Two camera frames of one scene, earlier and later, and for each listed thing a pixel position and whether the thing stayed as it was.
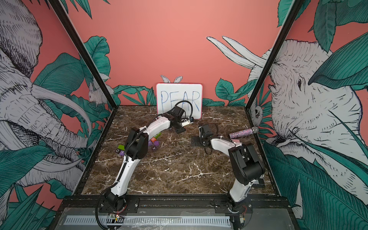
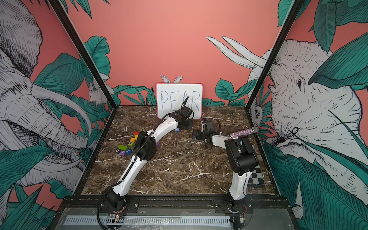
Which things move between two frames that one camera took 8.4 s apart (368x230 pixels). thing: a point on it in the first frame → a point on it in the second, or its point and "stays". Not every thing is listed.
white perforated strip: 149,220 stays
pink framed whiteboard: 188,96 stays
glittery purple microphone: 254,130 stays
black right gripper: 197,143 → 198,136
